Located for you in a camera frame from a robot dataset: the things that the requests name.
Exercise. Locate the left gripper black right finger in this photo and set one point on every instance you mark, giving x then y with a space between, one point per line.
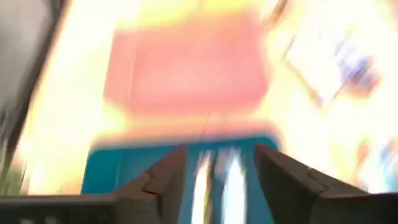
311 205

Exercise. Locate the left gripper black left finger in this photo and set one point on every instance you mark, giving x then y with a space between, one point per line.
140 205

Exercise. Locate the oatmeal raisin granola bar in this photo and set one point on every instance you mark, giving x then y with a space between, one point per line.
323 65

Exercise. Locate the teal plastic bin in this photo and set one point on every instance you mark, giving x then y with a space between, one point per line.
124 171

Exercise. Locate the pink plastic bin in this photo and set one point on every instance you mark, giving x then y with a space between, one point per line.
186 68

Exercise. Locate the black aluminium table frame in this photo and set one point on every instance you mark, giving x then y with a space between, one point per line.
28 77

